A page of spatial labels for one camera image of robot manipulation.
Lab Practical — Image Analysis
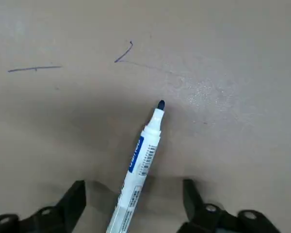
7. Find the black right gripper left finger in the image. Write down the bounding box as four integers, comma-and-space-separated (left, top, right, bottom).
0, 180, 87, 233

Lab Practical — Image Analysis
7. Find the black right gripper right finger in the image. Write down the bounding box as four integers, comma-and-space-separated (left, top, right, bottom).
176, 179, 282, 233

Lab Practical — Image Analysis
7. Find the white blue-label marker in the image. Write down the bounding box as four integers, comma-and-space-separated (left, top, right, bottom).
105, 100, 166, 233

